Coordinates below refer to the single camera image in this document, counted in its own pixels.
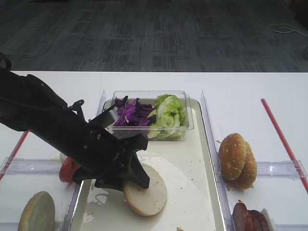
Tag white stopper behind patties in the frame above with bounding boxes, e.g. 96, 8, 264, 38
261, 208, 277, 231

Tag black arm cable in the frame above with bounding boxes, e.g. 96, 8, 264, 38
0, 52, 12, 73

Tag red straw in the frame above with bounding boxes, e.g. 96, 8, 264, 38
0, 130, 29, 180
260, 98, 308, 192

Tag clear plastic salad container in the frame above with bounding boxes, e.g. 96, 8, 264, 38
103, 90, 194, 141

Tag upper right clear holder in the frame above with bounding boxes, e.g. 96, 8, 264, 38
257, 160, 308, 179

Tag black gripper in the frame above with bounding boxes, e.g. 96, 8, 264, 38
64, 117, 151, 193

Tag green lettuce leaves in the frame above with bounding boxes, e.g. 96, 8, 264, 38
147, 94, 186, 139

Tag brown meat patty slices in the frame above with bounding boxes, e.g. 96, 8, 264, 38
232, 203, 270, 231

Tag lower right clear holder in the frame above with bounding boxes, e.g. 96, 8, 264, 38
276, 224, 308, 231

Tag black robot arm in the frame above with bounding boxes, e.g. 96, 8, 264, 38
0, 68, 150, 191

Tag red tomato slices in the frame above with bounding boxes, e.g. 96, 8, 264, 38
59, 157, 81, 182

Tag upper left clear holder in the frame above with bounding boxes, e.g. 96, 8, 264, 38
0, 158, 62, 175

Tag clear holder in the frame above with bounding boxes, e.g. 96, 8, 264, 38
0, 158, 62, 175
276, 224, 308, 231
257, 160, 308, 179

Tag right red straw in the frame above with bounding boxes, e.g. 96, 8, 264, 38
260, 98, 308, 192

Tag left red straw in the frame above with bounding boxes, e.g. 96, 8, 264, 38
0, 130, 29, 180

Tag silver metal tray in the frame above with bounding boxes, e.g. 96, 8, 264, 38
70, 100, 225, 231

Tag white cable on floor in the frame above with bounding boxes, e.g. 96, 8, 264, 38
269, 23, 308, 38

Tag purple cabbage leaves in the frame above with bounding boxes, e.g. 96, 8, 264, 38
113, 96, 156, 127

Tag front sesame bun top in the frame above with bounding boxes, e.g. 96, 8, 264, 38
218, 133, 247, 180

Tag right long clear rail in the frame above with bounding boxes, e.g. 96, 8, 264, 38
201, 91, 235, 231

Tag rear sesame bun top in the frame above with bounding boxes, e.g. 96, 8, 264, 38
234, 142, 257, 190

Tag sesame bun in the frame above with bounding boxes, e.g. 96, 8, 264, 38
234, 142, 257, 190
218, 133, 247, 180

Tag white stopper behind tomato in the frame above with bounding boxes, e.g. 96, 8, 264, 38
50, 153, 67, 164

